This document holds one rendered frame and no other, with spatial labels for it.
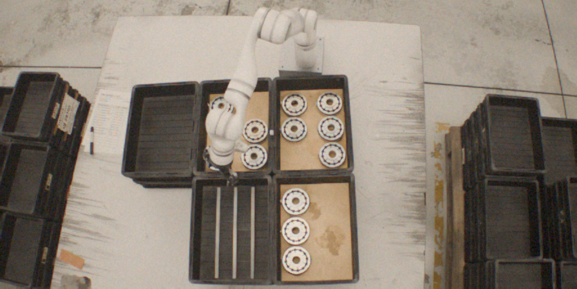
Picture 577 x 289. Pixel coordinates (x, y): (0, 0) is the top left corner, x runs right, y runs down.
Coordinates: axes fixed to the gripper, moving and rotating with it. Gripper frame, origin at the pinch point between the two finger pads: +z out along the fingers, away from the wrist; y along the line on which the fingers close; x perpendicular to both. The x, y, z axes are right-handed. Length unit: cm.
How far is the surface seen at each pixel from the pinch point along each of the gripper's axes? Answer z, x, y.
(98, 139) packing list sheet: 47, -15, -67
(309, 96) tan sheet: 8, 54, -3
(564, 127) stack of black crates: 22, 171, 107
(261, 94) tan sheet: 12.2, 42.3, -19.2
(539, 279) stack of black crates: 29, 77, 131
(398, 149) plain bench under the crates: 14, 69, 38
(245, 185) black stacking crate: 20.8, 11.7, 3.2
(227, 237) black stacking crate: 26.8, -6.6, 12.5
